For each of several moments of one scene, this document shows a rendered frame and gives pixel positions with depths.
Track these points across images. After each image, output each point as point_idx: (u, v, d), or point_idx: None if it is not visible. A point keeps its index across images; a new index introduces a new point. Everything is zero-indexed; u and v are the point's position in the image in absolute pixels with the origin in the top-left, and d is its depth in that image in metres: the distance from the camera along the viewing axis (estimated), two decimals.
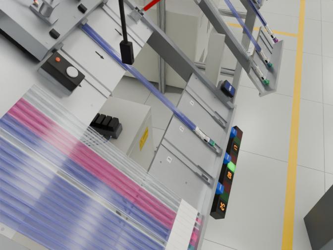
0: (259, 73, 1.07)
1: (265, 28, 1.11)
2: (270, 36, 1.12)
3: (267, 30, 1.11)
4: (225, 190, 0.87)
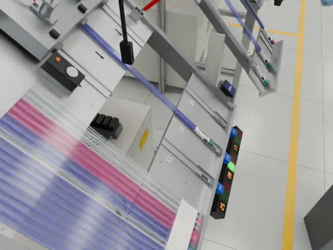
0: (259, 73, 1.07)
1: (263, 31, 1.18)
2: (268, 38, 1.19)
3: (265, 32, 1.18)
4: (225, 190, 0.87)
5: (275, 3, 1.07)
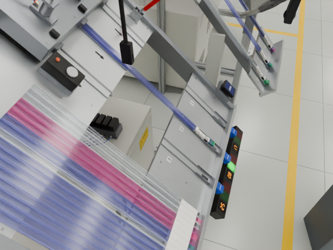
0: (259, 73, 1.07)
1: (263, 38, 1.20)
2: (268, 46, 1.22)
3: (265, 40, 1.20)
4: (225, 190, 0.87)
5: (285, 20, 0.89)
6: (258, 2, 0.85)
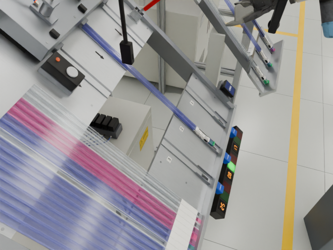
0: (259, 73, 1.07)
1: (263, 38, 1.20)
2: (268, 46, 1.22)
3: (265, 40, 1.20)
4: (225, 190, 0.87)
5: (269, 30, 0.92)
6: (242, 13, 0.88)
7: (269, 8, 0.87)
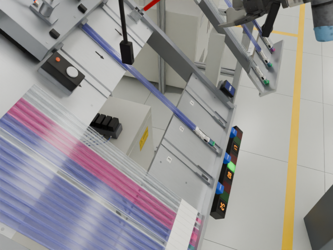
0: (259, 73, 1.07)
1: (263, 38, 1.20)
2: (268, 46, 1.22)
3: (265, 40, 1.20)
4: (225, 190, 0.87)
5: (262, 34, 0.94)
6: (234, 16, 0.91)
7: (262, 13, 0.88)
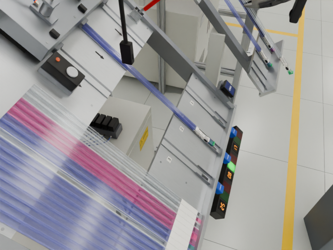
0: (283, 63, 1.01)
1: (263, 38, 1.20)
2: (268, 46, 1.22)
3: (265, 40, 1.20)
4: (225, 190, 0.87)
5: (291, 20, 0.88)
6: None
7: None
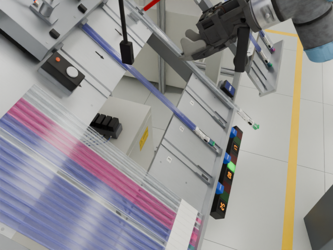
0: (244, 118, 0.81)
1: (263, 38, 1.20)
2: (268, 46, 1.22)
3: (265, 40, 1.20)
4: (225, 190, 0.87)
5: (235, 69, 0.69)
6: (192, 47, 0.69)
7: (228, 42, 0.65)
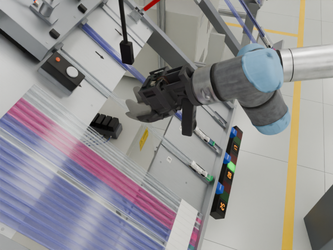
0: (196, 170, 0.79)
1: (263, 38, 1.20)
2: (268, 46, 1.22)
3: (265, 40, 1.20)
4: (225, 190, 0.87)
5: (182, 133, 0.66)
6: (137, 109, 0.66)
7: (172, 111, 0.61)
